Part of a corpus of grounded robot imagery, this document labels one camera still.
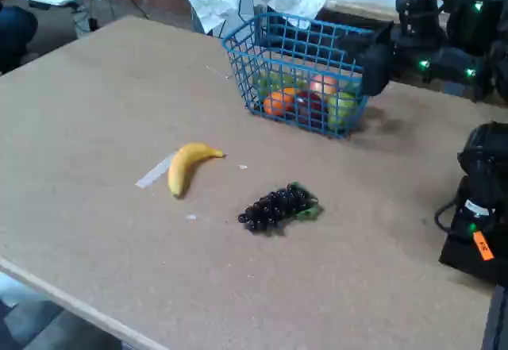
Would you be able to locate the yellow toy banana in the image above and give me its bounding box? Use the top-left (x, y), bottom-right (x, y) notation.
top-left (167, 142), bottom-right (227, 199)

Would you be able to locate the light green toy pear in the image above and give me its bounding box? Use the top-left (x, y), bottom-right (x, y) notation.
top-left (327, 90), bottom-right (358, 131)

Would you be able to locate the pink toy peach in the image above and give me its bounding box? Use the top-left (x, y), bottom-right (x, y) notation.
top-left (309, 75), bottom-right (338, 97)

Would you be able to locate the red toy pomegranate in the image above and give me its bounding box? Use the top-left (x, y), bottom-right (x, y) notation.
top-left (293, 90), bottom-right (325, 125)

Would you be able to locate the toy orange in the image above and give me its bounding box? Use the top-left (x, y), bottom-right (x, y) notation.
top-left (263, 90), bottom-right (297, 117)

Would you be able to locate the round green toy fruit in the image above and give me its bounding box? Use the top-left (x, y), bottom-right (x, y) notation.
top-left (256, 71), bottom-right (297, 97)

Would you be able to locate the thin white tape strip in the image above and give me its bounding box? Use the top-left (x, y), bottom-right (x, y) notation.
top-left (205, 65), bottom-right (234, 79)

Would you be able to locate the black toy grapes bunch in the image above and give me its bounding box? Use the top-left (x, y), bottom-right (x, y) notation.
top-left (237, 182), bottom-right (322, 237)

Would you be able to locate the long white tape strip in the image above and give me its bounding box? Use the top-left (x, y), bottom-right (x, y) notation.
top-left (134, 152), bottom-right (178, 189)

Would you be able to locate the person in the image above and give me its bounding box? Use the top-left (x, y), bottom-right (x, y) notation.
top-left (0, 0), bottom-right (40, 75)

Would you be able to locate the blue wire basket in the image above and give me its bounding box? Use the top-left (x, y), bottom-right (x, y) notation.
top-left (221, 11), bottom-right (376, 140)

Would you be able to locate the black base power cable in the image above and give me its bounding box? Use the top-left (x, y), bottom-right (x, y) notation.
top-left (433, 198), bottom-right (464, 234)

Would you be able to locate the dark grey frame post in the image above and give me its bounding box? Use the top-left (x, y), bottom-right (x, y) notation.
top-left (481, 284), bottom-right (508, 350)

